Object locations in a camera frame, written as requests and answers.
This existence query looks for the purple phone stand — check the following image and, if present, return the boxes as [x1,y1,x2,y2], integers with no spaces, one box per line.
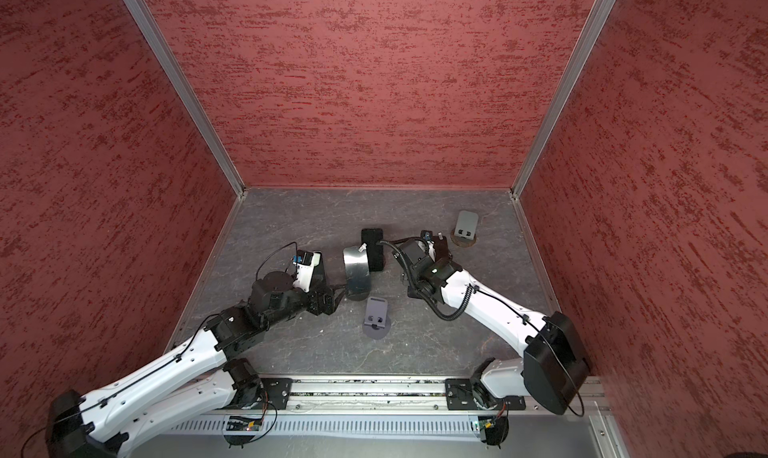
[362,296,392,340]

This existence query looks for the wooden base grey phone stand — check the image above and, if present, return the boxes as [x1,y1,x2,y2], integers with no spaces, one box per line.
[451,210,479,247]

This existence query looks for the purple phone with sticker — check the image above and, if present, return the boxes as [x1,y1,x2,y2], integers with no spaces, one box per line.
[420,230,452,262]

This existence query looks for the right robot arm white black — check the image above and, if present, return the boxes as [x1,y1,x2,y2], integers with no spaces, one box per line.
[378,237,590,416]

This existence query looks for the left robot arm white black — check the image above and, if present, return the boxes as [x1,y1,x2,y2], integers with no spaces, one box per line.
[45,271,346,457]

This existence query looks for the silver-backed phone on black stand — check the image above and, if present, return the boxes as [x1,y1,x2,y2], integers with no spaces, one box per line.
[343,244,371,288]

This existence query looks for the black phone on rear stand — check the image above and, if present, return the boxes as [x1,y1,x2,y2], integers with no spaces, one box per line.
[361,228,385,272]

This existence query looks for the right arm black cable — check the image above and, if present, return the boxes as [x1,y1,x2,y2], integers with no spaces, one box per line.
[377,235,586,418]

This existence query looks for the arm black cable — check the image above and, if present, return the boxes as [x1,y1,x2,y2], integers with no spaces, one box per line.
[377,235,586,418]
[17,240,299,458]

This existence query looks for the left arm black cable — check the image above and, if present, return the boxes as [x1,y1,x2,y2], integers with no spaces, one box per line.
[17,240,299,458]

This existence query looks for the aluminium front rail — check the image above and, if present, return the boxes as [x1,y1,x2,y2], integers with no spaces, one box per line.
[122,373,610,416]

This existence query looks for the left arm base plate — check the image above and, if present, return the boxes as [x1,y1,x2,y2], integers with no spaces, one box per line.
[236,377,294,411]

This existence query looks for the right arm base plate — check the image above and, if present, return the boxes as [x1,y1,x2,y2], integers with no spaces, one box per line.
[444,378,527,412]

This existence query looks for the white slotted cable duct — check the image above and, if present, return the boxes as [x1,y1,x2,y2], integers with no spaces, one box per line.
[166,414,482,441]

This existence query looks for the right aluminium corner post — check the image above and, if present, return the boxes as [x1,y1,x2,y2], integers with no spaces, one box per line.
[511,0,617,200]

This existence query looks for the aluminium corner post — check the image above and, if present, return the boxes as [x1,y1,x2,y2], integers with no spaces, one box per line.
[511,0,617,200]
[122,0,247,200]

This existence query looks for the left aluminium corner post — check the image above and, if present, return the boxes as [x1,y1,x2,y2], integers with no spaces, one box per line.
[122,0,247,200]

